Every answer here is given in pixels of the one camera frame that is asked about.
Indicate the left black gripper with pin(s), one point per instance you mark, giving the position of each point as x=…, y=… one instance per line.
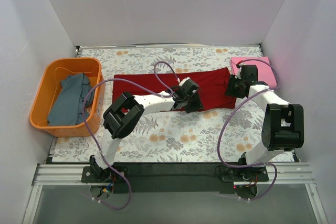
x=192, y=102

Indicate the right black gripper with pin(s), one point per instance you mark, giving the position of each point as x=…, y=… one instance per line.
x=232, y=87

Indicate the red t shirt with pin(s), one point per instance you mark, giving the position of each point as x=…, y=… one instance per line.
x=212, y=84

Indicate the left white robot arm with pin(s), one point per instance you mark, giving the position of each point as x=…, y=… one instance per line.
x=122, y=116

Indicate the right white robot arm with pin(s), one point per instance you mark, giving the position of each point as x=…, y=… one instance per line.
x=283, y=125

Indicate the folded pink t shirt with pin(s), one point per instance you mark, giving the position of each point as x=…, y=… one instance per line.
x=265, y=73

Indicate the grey blue t shirt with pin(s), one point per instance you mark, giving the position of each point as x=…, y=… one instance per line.
x=74, y=97

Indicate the orange plastic tub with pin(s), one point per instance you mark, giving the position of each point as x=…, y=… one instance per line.
x=50, y=88

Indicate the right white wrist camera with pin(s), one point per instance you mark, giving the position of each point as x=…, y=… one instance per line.
x=239, y=69

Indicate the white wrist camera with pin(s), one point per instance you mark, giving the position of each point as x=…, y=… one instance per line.
x=239, y=69
x=184, y=81

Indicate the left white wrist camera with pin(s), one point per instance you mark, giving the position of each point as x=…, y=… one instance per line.
x=184, y=81

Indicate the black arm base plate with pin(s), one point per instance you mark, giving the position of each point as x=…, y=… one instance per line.
x=173, y=177

